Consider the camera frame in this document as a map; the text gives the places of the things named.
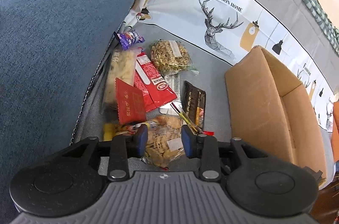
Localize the purple candy wrapper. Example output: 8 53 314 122
114 31 145 51

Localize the silver foil packet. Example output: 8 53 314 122
159 74 182 115

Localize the yellow snack packet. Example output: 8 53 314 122
102 123 142 141

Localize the clear bag of nuts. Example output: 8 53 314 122
151 39 199 75

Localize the clear bag of round biscuits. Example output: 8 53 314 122
144 115 184 169

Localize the small red candy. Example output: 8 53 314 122
203 131 214 136

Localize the orange cushion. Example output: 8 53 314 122
331 101 339 163

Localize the dark brown chocolate bar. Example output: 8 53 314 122
182 81 206 130

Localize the brown cardboard box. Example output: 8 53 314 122
225 46 328 188

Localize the grey deer print sofa cover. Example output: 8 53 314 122
71 0 339 185

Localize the pale cracker stick packet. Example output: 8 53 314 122
102 48 140 109

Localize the red square sachet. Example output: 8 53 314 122
115 78 147 125

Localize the red long snack packet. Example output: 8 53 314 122
134 52 178 113

